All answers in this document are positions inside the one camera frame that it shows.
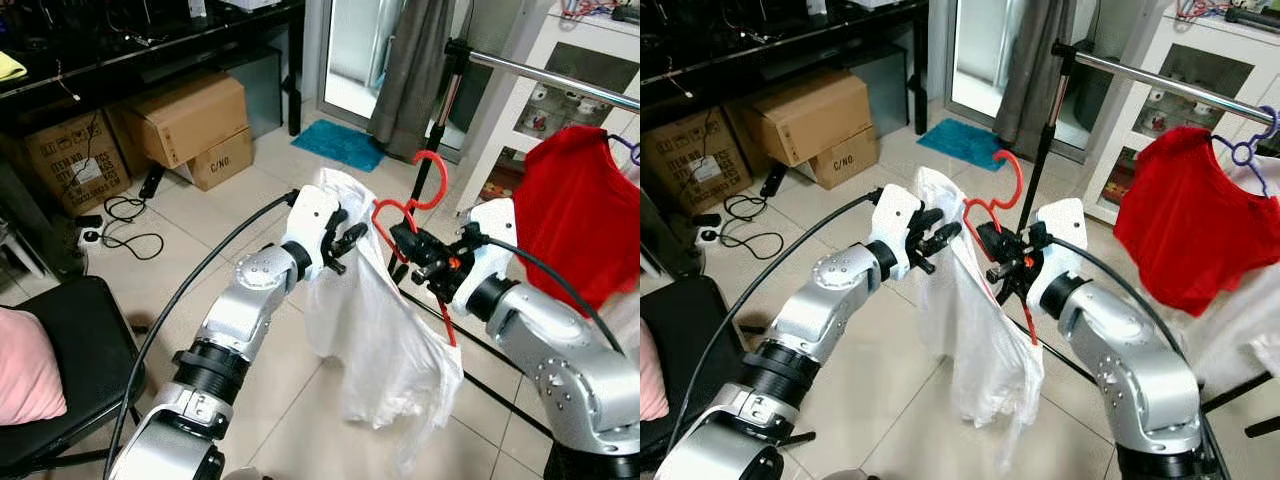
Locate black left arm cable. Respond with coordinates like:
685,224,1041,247
103,188,301,480
663,188,883,451

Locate teal floor mat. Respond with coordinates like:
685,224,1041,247
291,120,386,173
916,118,1006,171

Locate white glass-front cabinet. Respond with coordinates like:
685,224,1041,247
1080,0,1280,226
455,0,641,216

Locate pink cushion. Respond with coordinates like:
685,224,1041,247
0,307,69,426
640,320,669,421

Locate red plastic hanger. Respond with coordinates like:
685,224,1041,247
372,150,459,348
962,150,1041,346

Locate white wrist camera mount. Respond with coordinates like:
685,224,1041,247
283,185,348,281
868,183,926,281
450,198,518,311
1027,198,1088,306

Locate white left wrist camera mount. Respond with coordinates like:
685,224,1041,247
283,185,348,281
868,183,926,281

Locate black floor cable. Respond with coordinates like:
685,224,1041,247
100,195,166,261
725,195,791,261

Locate large plain cardboard box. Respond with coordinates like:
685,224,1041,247
105,72,251,169
735,70,874,168

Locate small cardboard box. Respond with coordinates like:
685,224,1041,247
805,127,879,191
175,128,254,191

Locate red t-shirt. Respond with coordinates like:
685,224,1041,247
1113,125,1269,318
512,125,641,316

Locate printed cardboard box white label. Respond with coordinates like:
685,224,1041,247
22,110,131,216
645,108,756,214

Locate black desk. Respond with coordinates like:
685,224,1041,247
0,0,306,136
640,0,929,136

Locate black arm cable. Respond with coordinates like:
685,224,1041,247
1040,235,1231,480
478,235,629,359
663,188,883,451
103,188,301,480

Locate black chair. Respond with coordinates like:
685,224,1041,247
0,275,146,476
640,275,706,471

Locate black clothes rack silver rail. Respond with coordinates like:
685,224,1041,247
1015,40,1280,441
385,38,641,441

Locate white framed glass door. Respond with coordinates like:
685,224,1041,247
305,0,401,126
930,0,1021,126

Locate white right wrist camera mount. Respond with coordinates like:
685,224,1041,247
1027,198,1088,306
450,198,518,311

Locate white t-shirt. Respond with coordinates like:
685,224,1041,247
915,167,1046,471
300,168,466,471

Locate purple plastic hanger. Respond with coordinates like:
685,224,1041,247
605,130,641,169
1212,105,1280,199

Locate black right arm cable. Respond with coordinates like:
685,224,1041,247
478,235,629,359
1040,235,1231,480

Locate grey curtain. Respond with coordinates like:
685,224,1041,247
368,0,456,149
995,0,1076,151

